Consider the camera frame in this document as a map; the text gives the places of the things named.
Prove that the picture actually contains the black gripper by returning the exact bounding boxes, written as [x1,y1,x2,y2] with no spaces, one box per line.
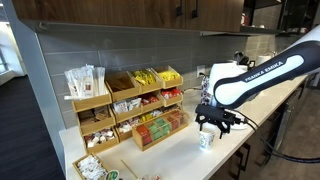
[194,103,242,140]

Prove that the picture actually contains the patterned paper cup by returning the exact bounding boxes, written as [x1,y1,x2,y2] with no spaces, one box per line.
[199,129,216,136]
[199,132,216,152]

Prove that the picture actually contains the small creamer cups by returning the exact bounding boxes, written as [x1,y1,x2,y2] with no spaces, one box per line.
[137,173,163,180]

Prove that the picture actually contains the dark wood lower cabinet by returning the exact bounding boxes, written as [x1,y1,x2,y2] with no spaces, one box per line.
[209,76,311,180]

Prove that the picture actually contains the dark wood cabinet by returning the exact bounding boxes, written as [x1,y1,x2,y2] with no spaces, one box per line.
[209,76,311,180]
[11,0,245,34]

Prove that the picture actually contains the wooden organizer bin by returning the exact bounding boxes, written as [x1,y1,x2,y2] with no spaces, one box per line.
[82,127,121,155]
[71,89,113,114]
[151,65,184,90]
[77,105,117,137]
[105,70,142,103]
[159,87,184,108]
[139,91,165,114]
[115,116,145,143]
[162,103,185,118]
[129,68,164,95]
[111,97,145,125]

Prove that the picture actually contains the wooden tea bag box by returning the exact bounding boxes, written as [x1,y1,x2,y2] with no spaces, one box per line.
[131,109,190,152]

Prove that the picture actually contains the red packets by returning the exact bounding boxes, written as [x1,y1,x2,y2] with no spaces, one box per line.
[161,87,183,100]

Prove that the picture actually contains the yellow sweetener packets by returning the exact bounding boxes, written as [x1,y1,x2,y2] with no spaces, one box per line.
[157,69,181,83]

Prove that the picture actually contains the yellow green packets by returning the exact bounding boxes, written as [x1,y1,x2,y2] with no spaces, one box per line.
[132,69,157,87]

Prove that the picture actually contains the wooden stir stick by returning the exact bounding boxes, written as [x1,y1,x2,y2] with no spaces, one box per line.
[120,159,139,180]

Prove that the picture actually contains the green round lid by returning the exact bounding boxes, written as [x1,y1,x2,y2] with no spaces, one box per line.
[105,169,120,180]

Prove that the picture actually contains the red mug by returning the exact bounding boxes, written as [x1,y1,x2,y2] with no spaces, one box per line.
[240,13,251,27]

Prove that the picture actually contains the white sugar packets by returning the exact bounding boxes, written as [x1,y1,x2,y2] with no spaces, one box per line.
[77,155,108,180]

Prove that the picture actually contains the white wrapped stir sticks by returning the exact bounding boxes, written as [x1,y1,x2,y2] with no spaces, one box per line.
[63,64,107,101]

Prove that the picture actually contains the small wooden packet box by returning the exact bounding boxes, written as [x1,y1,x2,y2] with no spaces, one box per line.
[72,153,110,180]

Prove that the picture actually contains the dark wood upper cabinet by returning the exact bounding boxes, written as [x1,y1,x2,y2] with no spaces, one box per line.
[11,0,245,34]

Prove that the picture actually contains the black cabinet door handle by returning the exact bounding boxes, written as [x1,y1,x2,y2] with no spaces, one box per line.
[244,143,252,163]
[254,153,269,168]
[233,149,243,180]

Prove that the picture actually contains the black appliance power cable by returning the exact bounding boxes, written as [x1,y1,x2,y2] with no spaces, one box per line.
[182,71,205,93]

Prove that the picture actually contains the white wall outlet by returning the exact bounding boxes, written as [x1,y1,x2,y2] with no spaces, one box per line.
[196,64,206,78]

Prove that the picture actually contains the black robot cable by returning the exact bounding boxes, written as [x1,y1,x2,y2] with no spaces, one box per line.
[229,109,320,164]

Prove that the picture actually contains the dark open wall shelf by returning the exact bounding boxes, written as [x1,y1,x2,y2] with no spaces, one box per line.
[199,0,320,38]

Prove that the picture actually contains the black upper cabinet handle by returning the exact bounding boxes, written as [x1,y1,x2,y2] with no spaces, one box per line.
[190,0,200,20]
[175,0,184,18]

